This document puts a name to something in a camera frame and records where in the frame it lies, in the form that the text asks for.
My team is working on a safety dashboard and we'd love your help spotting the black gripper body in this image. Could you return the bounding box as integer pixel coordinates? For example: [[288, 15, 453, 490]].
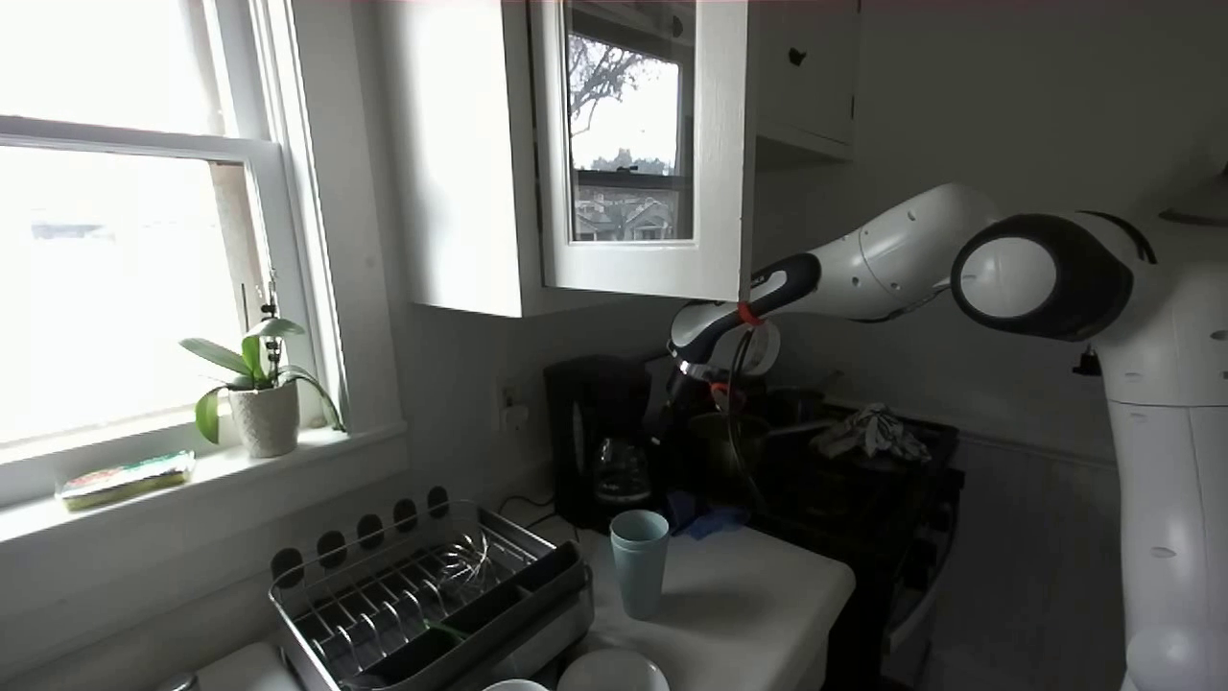
[[687, 368, 759, 453]]

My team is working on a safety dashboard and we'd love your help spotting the glass coffee pot black handle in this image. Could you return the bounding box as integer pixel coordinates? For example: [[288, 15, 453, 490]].
[[591, 433, 658, 509]]

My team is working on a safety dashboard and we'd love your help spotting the black coffee maker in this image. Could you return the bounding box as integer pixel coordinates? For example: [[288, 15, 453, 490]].
[[543, 352, 662, 533]]

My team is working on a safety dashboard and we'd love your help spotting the green plant in white pot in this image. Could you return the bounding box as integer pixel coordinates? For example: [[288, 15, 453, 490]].
[[176, 294, 347, 460]]

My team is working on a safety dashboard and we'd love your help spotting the blue cloth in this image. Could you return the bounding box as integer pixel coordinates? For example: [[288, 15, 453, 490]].
[[665, 495, 752, 536]]

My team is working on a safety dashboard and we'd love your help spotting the teal plastic cup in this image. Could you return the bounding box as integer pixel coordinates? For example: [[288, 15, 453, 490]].
[[608, 508, 672, 623]]

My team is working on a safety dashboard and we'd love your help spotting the crumpled grey rag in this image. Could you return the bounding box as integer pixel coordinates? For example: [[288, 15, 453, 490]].
[[811, 403, 938, 468]]

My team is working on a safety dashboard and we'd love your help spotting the white plate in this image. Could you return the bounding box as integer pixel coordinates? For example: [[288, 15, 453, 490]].
[[553, 645, 672, 691]]

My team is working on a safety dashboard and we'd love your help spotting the white cabinet door glass pane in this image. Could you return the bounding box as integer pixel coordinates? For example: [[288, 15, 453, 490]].
[[527, 0, 752, 308]]

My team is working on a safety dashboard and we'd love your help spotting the metal dish rack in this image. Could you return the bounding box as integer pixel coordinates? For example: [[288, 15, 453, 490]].
[[266, 478, 596, 691]]

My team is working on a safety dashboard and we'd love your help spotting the small white cabinet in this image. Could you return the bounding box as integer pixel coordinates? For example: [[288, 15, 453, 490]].
[[750, 0, 862, 160]]

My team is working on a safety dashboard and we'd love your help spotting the green yellow sponge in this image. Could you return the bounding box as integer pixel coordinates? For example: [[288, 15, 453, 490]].
[[55, 453, 199, 513]]

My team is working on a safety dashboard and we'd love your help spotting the white framed window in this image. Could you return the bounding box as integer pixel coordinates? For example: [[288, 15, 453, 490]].
[[0, 0, 415, 544]]

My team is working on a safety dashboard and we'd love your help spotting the red strap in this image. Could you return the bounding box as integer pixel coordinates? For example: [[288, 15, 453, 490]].
[[733, 294, 775, 337]]

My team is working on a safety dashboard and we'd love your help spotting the white wall outlet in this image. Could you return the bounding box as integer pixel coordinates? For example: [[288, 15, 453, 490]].
[[497, 381, 535, 433]]

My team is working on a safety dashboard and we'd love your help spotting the white wall cabinet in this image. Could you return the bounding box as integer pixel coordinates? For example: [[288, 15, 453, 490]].
[[374, 0, 752, 323]]

